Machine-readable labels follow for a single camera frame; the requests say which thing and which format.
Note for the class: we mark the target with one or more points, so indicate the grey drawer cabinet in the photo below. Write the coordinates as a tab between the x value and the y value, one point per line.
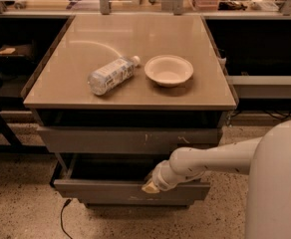
116	95

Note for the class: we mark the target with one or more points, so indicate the clear plastic water bottle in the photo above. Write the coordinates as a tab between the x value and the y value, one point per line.
112	74

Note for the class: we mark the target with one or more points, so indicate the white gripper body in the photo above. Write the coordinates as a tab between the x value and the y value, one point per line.
159	177

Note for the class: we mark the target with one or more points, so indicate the white paper bowl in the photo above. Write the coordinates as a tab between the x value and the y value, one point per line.
168	70

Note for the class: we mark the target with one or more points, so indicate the dark box under shelf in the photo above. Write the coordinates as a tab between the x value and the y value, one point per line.
17	59

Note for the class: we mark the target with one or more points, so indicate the grey drawer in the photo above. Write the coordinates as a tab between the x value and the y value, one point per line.
124	140
117	179

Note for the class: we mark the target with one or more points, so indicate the black table frame left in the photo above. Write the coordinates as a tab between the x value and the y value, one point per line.
15	149

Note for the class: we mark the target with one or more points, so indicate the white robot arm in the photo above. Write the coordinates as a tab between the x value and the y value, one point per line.
265	160

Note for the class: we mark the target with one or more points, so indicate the grey top drawer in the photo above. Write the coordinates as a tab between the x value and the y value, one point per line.
124	140

